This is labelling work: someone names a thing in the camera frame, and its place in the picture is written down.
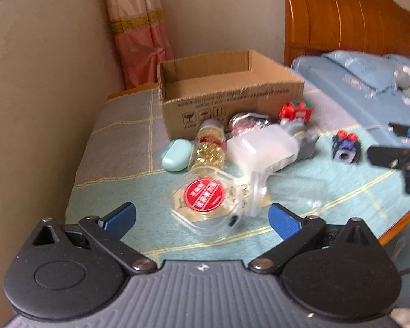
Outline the white plastic bottle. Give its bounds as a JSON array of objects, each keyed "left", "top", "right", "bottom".
[{"left": 227, "top": 124, "right": 300, "bottom": 175}]

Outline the blue bed sheet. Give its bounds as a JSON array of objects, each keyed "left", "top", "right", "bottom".
[{"left": 291, "top": 55, "right": 410, "bottom": 145}]

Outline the dark blue toy block car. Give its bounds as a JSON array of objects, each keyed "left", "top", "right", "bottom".
[{"left": 332, "top": 130, "right": 361, "bottom": 164}]

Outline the wooden headboard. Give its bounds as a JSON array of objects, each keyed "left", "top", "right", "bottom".
[{"left": 283, "top": 0, "right": 410, "bottom": 65}]

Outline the cardboard box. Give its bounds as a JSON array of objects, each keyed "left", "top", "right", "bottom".
[{"left": 157, "top": 50, "right": 304, "bottom": 140}]

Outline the mint green oval case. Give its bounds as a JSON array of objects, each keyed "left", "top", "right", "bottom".
[{"left": 161, "top": 139, "right": 193, "bottom": 172}]

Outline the clear round red-label container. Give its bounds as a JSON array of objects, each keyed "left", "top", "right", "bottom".
[{"left": 169, "top": 166, "right": 258, "bottom": 242}]

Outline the golden capsule bottle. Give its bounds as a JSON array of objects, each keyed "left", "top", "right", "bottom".
[{"left": 188, "top": 119, "right": 227, "bottom": 171}]

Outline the blue pillow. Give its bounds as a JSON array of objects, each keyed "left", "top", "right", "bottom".
[{"left": 322, "top": 50, "right": 410, "bottom": 93}]

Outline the grey rhino toy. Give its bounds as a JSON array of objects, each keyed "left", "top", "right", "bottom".
[{"left": 280, "top": 119, "right": 320, "bottom": 161}]

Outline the red toy train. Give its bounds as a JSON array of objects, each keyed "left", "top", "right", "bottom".
[{"left": 278, "top": 100, "right": 312, "bottom": 124}]

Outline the pink curtain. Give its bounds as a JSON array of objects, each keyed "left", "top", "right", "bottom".
[{"left": 106, "top": 0, "right": 173, "bottom": 89}]

